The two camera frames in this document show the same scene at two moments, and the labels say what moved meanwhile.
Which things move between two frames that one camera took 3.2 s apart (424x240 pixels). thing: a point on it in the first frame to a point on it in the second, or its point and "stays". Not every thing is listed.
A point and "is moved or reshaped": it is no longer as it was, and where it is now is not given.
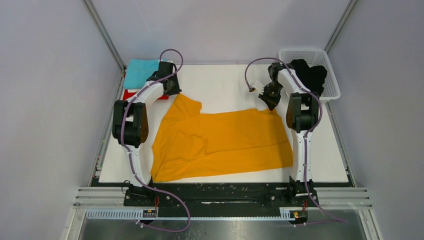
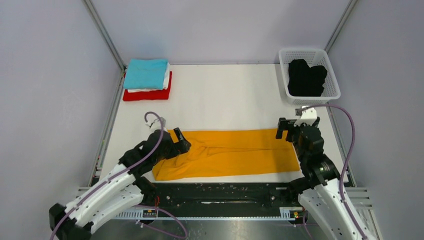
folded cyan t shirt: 137,72 stays
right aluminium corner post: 340,25 stays
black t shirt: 313,77 stays
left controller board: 149,213 stays
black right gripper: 271,103 to 284,124
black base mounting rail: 289,190 stays
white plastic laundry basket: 315,57 stays
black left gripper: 176,89 to 179,147
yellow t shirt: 188,140 is moved or reshaped
